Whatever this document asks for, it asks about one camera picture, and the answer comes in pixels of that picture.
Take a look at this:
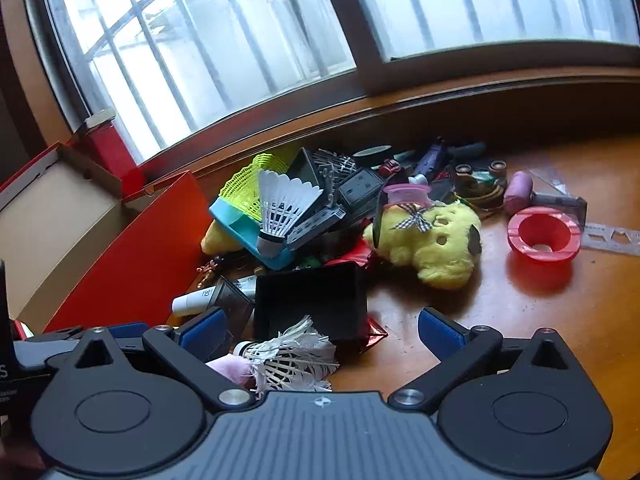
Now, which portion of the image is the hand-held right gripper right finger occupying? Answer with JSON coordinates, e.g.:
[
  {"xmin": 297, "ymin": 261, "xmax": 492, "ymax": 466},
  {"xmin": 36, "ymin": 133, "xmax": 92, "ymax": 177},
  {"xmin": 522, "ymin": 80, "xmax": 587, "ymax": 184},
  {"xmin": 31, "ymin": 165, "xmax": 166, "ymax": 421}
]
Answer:
[{"xmin": 387, "ymin": 307, "xmax": 576, "ymax": 412}]

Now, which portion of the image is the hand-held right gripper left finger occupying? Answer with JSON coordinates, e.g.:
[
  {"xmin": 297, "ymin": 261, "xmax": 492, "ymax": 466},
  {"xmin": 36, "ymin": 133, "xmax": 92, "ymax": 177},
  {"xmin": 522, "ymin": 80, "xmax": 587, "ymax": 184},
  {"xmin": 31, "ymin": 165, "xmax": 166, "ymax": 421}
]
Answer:
[{"xmin": 67, "ymin": 307, "xmax": 256, "ymax": 413}]

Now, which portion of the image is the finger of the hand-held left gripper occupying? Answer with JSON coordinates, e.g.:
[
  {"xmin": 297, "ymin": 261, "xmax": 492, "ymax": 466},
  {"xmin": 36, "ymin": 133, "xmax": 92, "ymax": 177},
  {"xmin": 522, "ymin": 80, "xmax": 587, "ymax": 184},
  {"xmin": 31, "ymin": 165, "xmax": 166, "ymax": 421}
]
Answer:
[
  {"xmin": 107, "ymin": 323, "xmax": 151, "ymax": 341},
  {"xmin": 44, "ymin": 326, "xmax": 85, "ymax": 345}
]

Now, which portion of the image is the pink plush toy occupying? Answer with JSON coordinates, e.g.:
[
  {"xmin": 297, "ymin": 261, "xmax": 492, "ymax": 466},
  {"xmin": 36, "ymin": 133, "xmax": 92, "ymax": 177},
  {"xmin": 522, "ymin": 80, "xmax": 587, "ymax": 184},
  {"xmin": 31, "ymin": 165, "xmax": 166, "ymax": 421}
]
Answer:
[{"xmin": 205, "ymin": 352, "xmax": 257, "ymax": 391}]

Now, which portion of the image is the red cardboard box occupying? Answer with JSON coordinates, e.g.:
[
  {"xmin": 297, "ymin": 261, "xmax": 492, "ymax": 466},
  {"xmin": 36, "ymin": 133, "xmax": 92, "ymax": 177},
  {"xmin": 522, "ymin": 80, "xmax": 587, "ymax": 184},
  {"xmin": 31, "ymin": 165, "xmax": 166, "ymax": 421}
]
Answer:
[{"xmin": 0, "ymin": 141, "xmax": 211, "ymax": 341}]

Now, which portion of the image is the worn white feather shuttlecock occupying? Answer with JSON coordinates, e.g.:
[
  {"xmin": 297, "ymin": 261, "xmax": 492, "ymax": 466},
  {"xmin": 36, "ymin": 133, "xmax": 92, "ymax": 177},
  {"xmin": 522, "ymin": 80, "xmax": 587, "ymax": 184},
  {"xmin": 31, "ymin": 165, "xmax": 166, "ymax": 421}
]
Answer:
[{"xmin": 232, "ymin": 315, "xmax": 341, "ymax": 394}]

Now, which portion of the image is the black square tray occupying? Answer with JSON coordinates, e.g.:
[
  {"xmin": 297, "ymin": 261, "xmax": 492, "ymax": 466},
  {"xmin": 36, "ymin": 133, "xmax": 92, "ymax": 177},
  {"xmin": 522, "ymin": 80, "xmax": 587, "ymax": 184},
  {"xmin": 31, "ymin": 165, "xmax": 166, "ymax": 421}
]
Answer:
[{"xmin": 252, "ymin": 262, "xmax": 369, "ymax": 343}]

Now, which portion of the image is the grey plastic plate with holes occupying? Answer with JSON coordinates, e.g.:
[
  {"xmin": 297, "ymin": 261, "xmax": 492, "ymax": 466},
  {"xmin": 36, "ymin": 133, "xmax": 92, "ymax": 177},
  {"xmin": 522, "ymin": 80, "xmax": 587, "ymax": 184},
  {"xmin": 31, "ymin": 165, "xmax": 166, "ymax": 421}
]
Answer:
[{"xmin": 337, "ymin": 167, "xmax": 387, "ymax": 212}]

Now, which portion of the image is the white tube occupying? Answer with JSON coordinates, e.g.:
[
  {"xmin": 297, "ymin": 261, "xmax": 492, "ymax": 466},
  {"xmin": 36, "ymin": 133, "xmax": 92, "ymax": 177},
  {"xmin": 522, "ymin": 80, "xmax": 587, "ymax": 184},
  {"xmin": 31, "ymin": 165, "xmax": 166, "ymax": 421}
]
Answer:
[{"xmin": 171, "ymin": 275, "xmax": 258, "ymax": 317}]

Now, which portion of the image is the dark mesh cup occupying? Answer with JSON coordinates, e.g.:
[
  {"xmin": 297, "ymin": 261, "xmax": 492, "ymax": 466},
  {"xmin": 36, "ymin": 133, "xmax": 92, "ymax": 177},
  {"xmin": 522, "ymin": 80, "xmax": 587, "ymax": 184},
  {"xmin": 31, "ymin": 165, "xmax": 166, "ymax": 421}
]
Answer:
[{"xmin": 207, "ymin": 276, "xmax": 256, "ymax": 352}]

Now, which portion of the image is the small brown figurine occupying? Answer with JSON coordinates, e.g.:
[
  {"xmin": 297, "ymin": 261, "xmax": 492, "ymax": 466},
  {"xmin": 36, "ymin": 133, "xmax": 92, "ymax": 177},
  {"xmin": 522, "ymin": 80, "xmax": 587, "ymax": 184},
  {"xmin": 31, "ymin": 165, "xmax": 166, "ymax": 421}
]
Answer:
[{"xmin": 196, "ymin": 255, "xmax": 226, "ymax": 289}]

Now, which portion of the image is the yellow plush dog toy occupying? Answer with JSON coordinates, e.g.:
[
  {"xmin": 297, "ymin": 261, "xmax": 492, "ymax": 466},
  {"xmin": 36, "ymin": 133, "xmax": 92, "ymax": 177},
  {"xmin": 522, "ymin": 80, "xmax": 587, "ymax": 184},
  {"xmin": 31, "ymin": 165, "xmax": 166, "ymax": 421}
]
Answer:
[{"xmin": 362, "ymin": 200, "xmax": 483, "ymax": 291}]

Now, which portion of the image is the small yellow plush toy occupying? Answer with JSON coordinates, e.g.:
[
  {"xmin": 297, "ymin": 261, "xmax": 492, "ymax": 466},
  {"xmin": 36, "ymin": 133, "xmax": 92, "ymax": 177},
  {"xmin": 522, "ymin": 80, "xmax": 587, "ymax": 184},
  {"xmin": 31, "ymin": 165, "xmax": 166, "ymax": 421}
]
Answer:
[{"xmin": 200, "ymin": 220, "xmax": 242, "ymax": 256}]

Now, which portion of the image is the teal plastic tray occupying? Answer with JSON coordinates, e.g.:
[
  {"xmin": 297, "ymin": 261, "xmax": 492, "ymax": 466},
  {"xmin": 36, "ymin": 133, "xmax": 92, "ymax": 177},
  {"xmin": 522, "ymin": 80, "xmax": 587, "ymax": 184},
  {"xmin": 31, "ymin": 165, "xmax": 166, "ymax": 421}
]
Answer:
[{"xmin": 208, "ymin": 197, "xmax": 296, "ymax": 271}]

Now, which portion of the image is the black flat strip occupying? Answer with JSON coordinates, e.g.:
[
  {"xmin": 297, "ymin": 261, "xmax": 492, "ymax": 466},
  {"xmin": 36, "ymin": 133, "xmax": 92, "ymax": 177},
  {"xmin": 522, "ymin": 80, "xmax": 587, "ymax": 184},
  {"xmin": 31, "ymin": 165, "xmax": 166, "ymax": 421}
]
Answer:
[{"xmin": 372, "ymin": 192, "xmax": 389, "ymax": 252}]

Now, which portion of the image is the red round ashtray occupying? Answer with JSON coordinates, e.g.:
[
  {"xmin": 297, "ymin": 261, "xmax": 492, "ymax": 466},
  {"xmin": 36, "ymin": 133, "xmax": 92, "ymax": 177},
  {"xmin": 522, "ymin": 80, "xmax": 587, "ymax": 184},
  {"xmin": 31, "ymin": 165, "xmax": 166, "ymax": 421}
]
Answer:
[{"xmin": 506, "ymin": 206, "xmax": 582, "ymax": 264}]

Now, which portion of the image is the coil of coloured bands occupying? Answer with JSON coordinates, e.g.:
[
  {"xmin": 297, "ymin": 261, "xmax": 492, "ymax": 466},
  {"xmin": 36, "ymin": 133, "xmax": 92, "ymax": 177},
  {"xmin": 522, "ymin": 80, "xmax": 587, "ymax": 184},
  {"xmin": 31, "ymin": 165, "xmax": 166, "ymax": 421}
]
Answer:
[{"xmin": 457, "ymin": 182, "xmax": 504, "ymax": 209}]

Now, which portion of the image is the pink translucent cup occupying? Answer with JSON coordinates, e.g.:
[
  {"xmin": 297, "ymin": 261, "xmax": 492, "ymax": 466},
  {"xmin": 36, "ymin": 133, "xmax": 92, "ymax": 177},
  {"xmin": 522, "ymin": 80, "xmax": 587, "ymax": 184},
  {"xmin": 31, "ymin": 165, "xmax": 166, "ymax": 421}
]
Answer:
[{"xmin": 382, "ymin": 182, "xmax": 433, "ymax": 207}]

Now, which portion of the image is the yellow-green nylon shuttlecock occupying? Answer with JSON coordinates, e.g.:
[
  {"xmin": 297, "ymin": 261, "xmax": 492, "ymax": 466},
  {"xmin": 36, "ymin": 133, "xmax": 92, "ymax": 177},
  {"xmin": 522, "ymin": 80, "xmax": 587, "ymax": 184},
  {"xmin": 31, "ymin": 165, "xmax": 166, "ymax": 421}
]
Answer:
[{"xmin": 218, "ymin": 153, "xmax": 291, "ymax": 221}]

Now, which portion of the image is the grey studded strip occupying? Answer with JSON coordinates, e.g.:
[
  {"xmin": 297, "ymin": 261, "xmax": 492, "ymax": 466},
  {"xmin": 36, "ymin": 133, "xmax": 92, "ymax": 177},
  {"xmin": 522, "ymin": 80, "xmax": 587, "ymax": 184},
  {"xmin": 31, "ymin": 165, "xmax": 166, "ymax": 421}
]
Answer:
[{"xmin": 287, "ymin": 205, "xmax": 347, "ymax": 254}]

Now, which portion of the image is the pink cylinder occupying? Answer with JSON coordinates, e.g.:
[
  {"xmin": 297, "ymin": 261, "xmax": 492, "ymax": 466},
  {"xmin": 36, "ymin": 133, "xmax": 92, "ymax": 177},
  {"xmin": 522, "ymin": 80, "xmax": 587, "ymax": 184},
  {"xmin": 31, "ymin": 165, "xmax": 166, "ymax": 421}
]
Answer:
[{"xmin": 502, "ymin": 170, "xmax": 539, "ymax": 216}]

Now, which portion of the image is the dark purple tool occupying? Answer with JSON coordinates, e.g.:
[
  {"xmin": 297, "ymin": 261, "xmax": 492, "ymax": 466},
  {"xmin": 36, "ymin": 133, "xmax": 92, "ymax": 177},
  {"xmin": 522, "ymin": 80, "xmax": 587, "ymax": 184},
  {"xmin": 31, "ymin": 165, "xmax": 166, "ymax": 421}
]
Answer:
[{"xmin": 412, "ymin": 137, "xmax": 449, "ymax": 182}]

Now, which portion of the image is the red upright carton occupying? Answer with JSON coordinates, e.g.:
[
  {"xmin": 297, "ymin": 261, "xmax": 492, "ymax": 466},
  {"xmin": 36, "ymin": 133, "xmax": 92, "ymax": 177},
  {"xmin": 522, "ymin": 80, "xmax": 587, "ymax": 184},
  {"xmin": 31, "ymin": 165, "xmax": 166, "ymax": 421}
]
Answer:
[{"xmin": 82, "ymin": 120, "xmax": 147, "ymax": 182}]

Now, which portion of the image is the clear plastic triangle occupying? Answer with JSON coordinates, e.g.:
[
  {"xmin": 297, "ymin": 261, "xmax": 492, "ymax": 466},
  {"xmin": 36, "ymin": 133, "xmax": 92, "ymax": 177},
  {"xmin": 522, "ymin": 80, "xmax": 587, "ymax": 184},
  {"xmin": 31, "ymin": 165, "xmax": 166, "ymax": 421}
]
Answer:
[{"xmin": 525, "ymin": 165, "xmax": 572, "ymax": 196}]

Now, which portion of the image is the black tape roll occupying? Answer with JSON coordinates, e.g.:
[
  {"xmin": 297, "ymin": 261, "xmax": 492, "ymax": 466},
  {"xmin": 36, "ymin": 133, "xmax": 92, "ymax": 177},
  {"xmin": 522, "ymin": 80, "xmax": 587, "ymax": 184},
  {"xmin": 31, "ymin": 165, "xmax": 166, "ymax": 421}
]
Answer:
[{"xmin": 352, "ymin": 145, "xmax": 394, "ymax": 166}]

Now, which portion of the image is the transparent ruler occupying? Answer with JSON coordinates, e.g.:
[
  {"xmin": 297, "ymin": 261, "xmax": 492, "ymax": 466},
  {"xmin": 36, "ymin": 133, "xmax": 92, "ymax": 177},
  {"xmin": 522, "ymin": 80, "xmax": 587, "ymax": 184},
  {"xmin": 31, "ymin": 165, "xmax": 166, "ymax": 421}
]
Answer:
[{"xmin": 580, "ymin": 222, "xmax": 640, "ymax": 252}]

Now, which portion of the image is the grey flat block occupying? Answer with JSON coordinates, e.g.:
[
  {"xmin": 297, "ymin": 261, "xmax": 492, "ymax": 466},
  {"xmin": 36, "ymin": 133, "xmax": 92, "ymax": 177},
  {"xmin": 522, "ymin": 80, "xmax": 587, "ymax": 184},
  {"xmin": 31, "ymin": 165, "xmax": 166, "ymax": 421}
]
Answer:
[{"xmin": 84, "ymin": 108, "xmax": 117, "ymax": 130}]

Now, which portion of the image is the wooden window sill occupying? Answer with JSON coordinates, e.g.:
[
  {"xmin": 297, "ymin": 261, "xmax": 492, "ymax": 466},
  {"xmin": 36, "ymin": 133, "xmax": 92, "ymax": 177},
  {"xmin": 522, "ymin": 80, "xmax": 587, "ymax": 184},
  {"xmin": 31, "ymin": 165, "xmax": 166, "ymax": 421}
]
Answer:
[{"xmin": 135, "ymin": 67, "xmax": 640, "ymax": 183}]

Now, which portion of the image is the barred window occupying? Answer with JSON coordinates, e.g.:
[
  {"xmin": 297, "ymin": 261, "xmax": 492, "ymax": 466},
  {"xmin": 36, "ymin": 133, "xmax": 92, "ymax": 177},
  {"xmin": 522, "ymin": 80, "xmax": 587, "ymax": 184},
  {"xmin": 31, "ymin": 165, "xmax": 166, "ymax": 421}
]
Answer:
[{"xmin": 20, "ymin": 0, "xmax": 640, "ymax": 163}]

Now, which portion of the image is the grey metal bracket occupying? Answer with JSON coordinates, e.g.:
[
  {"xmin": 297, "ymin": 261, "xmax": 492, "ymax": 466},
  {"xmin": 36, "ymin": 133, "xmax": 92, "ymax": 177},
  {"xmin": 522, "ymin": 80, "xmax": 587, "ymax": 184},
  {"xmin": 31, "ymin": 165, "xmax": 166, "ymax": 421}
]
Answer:
[{"xmin": 532, "ymin": 191, "xmax": 589, "ymax": 227}]

